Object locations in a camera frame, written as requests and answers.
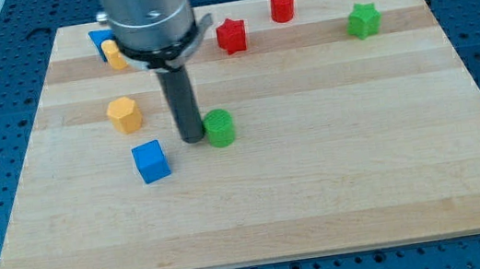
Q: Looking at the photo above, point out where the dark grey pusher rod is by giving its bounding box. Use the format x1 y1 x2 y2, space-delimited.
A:
157 66 205 144

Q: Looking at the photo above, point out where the blue cube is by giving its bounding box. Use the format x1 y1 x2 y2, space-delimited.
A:
132 140 171 184

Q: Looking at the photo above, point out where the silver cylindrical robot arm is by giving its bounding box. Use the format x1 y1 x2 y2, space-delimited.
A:
97 0 213 144

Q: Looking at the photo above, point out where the green cylinder block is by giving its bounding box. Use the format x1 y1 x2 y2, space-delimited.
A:
203 109 236 148

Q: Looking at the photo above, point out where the yellow hexagonal block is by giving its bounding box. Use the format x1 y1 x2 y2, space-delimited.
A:
106 97 143 134

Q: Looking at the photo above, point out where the red star block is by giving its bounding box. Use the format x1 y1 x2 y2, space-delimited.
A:
216 18 247 55

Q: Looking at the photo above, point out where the yellow cylinder block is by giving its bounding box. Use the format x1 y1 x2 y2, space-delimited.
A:
100 40 128 70

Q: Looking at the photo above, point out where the blue triangular block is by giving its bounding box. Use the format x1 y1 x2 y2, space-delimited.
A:
88 29 114 63

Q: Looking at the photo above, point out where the red cylinder block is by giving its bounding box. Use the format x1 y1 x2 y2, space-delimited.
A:
270 0 295 23

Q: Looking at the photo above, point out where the wooden board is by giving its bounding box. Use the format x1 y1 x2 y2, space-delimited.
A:
0 0 480 269

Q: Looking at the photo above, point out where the green star block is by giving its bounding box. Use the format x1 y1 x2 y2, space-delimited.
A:
346 3 381 40

